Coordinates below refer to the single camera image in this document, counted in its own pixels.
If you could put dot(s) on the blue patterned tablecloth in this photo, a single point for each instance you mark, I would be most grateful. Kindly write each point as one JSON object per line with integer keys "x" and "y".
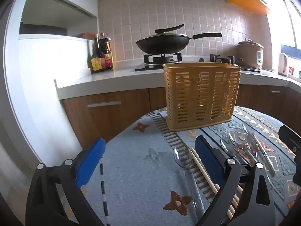
{"x": 141, "y": 181}

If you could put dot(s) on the clear plastic spoon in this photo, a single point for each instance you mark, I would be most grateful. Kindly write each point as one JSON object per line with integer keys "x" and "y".
{"x": 182, "y": 157}

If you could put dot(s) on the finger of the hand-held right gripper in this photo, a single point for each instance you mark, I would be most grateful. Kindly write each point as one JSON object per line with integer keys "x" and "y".
{"x": 289, "y": 136}

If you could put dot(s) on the dark soy sauce bottle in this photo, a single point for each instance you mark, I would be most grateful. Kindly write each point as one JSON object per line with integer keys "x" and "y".
{"x": 97, "y": 61}

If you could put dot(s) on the beige rice cooker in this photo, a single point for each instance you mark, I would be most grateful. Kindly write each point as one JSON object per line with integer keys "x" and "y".
{"x": 250, "y": 55}

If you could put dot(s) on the black wok lid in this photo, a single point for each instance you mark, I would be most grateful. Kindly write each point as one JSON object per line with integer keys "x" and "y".
{"x": 168, "y": 31}

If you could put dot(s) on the red label sauce bottle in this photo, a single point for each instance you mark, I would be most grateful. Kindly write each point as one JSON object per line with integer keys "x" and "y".
{"x": 107, "y": 54}

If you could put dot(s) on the black wok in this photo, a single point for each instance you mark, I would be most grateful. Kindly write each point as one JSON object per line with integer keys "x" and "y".
{"x": 162, "y": 44}

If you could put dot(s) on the black gas stove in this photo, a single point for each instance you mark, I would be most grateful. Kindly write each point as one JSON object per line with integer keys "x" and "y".
{"x": 162, "y": 62}

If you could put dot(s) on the small red packet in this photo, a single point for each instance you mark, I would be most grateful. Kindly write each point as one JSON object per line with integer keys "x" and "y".
{"x": 291, "y": 70}

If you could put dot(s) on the kitchen window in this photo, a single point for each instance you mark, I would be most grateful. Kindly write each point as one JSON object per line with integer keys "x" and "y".
{"x": 292, "y": 28}

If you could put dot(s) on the wooden kitchen cabinet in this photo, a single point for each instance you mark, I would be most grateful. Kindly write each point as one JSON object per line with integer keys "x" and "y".
{"x": 112, "y": 117}

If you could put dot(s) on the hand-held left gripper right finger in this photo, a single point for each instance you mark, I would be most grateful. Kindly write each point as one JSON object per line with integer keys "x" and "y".
{"x": 208, "y": 157}

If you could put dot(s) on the white kitchen countertop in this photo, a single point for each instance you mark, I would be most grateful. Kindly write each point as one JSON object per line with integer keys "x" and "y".
{"x": 105, "y": 80}

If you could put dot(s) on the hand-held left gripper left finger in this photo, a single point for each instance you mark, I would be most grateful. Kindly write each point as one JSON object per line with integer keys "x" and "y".
{"x": 91, "y": 160}

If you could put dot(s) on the white electric kettle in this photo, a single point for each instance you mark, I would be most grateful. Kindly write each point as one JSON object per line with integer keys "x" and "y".
{"x": 283, "y": 64}

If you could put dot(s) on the yellow plastic utensil basket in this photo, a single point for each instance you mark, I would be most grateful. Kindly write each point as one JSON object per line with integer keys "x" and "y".
{"x": 199, "y": 94}

